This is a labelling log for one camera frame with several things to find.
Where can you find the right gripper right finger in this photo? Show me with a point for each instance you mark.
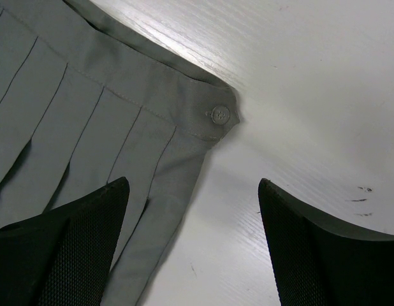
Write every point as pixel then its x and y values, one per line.
pixel 319 259

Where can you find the grey pleated skirt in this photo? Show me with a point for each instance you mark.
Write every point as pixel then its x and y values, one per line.
pixel 85 100

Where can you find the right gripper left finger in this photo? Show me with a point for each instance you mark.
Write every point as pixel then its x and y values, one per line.
pixel 63 256

